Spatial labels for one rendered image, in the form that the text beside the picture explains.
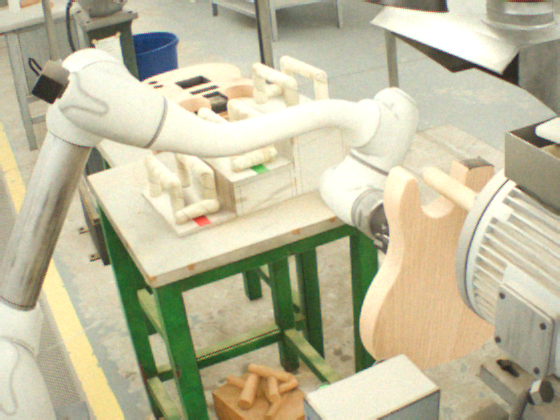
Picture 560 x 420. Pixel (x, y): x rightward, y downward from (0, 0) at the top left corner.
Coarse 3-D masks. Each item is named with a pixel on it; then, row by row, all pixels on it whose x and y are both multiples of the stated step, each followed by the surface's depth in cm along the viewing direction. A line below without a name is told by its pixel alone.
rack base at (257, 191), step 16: (208, 160) 190; (224, 160) 189; (288, 160) 186; (224, 176) 182; (240, 176) 181; (256, 176) 181; (272, 176) 183; (288, 176) 185; (224, 192) 185; (240, 192) 181; (256, 192) 183; (272, 192) 185; (288, 192) 187; (240, 208) 182; (256, 208) 184
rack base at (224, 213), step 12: (192, 180) 200; (144, 192) 197; (168, 192) 196; (192, 192) 194; (156, 204) 190; (168, 204) 190; (168, 216) 184; (216, 216) 182; (228, 216) 182; (180, 228) 178; (192, 228) 178
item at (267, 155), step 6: (258, 150) 184; (264, 150) 183; (270, 150) 184; (246, 156) 182; (252, 156) 182; (258, 156) 182; (264, 156) 183; (270, 156) 184; (234, 162) 181; (240, 162) 181; (246, 162) 181; (252, 162) 182; (258, 162) 183; (240, 168) 181
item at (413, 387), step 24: (408, 360) 103; (336, 384) 100; (360, 384) 99; (384, 384) 99; (408, 384) 98; (432, 384) 97; (312, 408) 97; (336, 408) 96; (360, 408) 95; (384, 408) 95; (408, 408) 95; (432, 408) 98
